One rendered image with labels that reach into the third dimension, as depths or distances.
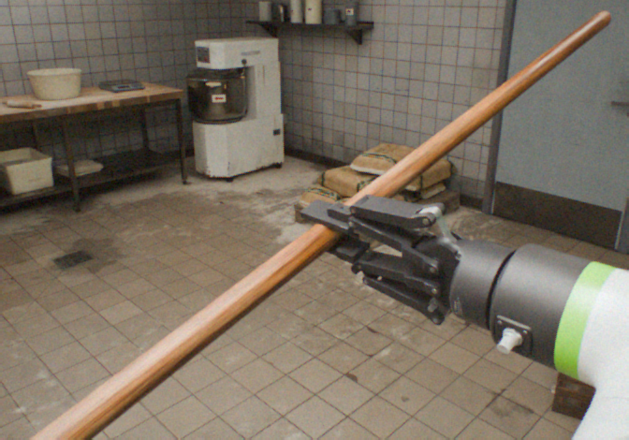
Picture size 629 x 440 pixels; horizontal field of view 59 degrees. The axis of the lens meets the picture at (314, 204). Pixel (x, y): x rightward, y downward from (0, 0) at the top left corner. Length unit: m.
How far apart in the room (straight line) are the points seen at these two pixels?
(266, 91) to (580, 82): 2.85
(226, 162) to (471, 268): 4.99
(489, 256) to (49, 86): 4.82
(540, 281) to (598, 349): 0.06
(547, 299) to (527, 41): 4.12
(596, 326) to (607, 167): 3.99
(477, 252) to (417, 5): 4.60
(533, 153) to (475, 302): 4.13
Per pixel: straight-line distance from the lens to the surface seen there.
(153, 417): 2.69
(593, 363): 0.46
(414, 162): 0.70
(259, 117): 5.62
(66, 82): 5.15
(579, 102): 4.41
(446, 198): 4.74
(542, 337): 0.46
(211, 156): 5.44
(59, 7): 5.72
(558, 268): 0.47
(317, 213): 0.60
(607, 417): 0.41
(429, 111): 5.04
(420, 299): 0.58
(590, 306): 0.45
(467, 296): 0.49
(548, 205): 4.64
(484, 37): 4.72
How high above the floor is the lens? 1.73
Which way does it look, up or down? 21 degrees down
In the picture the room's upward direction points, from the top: straight up
